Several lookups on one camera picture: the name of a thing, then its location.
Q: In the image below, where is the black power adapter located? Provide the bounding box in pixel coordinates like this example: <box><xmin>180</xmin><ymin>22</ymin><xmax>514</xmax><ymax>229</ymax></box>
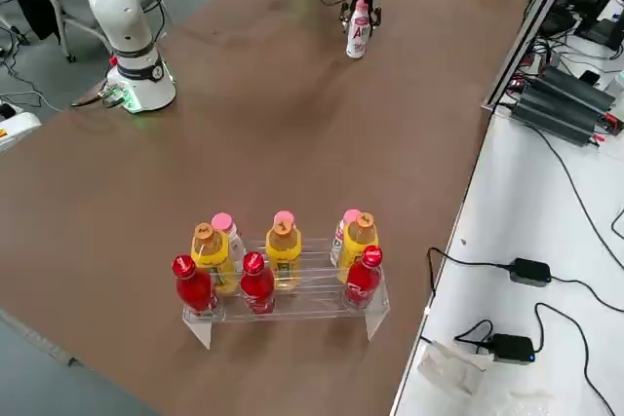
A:
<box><xmin>509</xmin><ymin>257</ymin><xmax>553</xmax><ymax>286</ymax></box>
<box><xmin>488</xmin><ymin>332</ymin><xmax>536</xmax><ymax>366</ymax></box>

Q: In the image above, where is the white control box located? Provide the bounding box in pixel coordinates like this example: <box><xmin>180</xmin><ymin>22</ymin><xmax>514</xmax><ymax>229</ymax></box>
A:
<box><xmin>0</xmin><ymin>102</ymin><xmax>43</xmax><ymax>152</ymax></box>

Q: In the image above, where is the clear acrylic stepped shelf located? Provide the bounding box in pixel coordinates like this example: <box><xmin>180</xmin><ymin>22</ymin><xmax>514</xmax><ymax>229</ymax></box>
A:
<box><xmin>181</xmin><ymin>236</ymin><xmax>392</xmax><ymax>351</ymax></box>

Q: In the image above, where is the black finned power supply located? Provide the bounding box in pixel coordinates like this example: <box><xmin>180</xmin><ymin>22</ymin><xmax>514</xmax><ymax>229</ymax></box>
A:
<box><xmin>510</xmin><ymin>87</ymin><xmax>605</xmax><ymax>147</ymax></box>
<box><xmin>524</xmin><ymin>66</ymin><xmax>616</xmax><ymax>118</ymax></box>

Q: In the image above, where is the yellow tea bottle orange cap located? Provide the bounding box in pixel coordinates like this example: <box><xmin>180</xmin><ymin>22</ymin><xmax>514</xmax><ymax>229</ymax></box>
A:
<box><xmin>189</xmin><ymin>223</ymin><xmax>236</xmax><ymax>296</ymax></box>
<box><xmin>265</xmin><ymin>220</ymin><xmax>303</xmax><ymax>290</ymax></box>
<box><xmin>339</xmin><ymin>211</ymin><xmax>380</xmax><ymax>271</ymax></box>

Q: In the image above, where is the white pink-print drink bottle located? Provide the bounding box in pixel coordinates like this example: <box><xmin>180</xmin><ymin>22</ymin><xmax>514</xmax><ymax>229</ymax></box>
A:
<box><xmin>345</xmin><ymin>9</ymin><xmax>371</xmax><ymax>60</ymax></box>

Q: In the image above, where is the black adapter cable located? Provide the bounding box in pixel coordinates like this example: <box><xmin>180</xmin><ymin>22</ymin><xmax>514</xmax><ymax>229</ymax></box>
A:
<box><xmin>427</xmin><ymin>246</ymin><xmax>513</xmax><ymax>296</ymax></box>

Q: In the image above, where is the red cola bottle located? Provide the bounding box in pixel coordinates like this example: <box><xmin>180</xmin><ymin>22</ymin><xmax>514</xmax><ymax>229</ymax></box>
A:
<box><xmin>343</xmin><ymin>244</ymin><xmax>384</xmax><ymax>311</ymax></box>
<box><xmin>171</xmin><ymin>253</ymin><xmax>220</xmax><ymax>318</ymax></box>
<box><xmin>239</xmin><ymin>250</ymin><xmax>277</xmax><ymax>315</ymax></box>

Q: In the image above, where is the clear plastic bag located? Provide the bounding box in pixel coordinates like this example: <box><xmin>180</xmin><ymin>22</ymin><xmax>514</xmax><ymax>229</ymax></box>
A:
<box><xmin>417</xmin><ymin>339</ymin><xmax>490</xmax><ymax>397</ymax></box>
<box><xmin>506</xmin><ymin>388</ymin><xmax>560</xmax><ymax>416</ymax></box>

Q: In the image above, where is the grey and black office chair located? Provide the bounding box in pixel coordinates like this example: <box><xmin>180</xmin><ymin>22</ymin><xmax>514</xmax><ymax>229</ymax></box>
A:
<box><xmin>0</xmin><ymin>0</ymin><xmax>114</xmax><ymax>65</ymax></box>

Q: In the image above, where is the aluminium frame rail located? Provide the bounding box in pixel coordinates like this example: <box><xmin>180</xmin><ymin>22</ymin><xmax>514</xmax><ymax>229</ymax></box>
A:
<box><xmin>481</xmin><ymin>0</ymin><xmax>589</xmax><ymax>115</ymax></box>

